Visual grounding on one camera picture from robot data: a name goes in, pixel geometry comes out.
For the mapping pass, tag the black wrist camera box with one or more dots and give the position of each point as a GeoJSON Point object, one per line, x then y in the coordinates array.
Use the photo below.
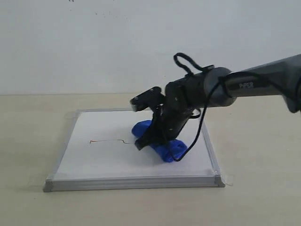
{"type": "Point", "coordinates": [151, 98]}

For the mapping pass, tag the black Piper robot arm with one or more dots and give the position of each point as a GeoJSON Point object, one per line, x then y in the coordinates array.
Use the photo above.
{"type": "Point", "coordinates": [214, 87]}

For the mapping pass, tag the white board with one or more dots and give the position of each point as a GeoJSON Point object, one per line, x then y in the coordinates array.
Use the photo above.
{"type": "Point", "coordinates": [99, 154]}

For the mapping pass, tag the clear tape front right corner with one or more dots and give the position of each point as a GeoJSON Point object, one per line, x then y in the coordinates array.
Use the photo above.
{"type": "Point", "coordinates": [223, 180]}

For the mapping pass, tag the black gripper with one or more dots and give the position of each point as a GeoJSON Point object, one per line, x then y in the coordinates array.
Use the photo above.
{"type": "Point", "coordinates": [171, 110]}

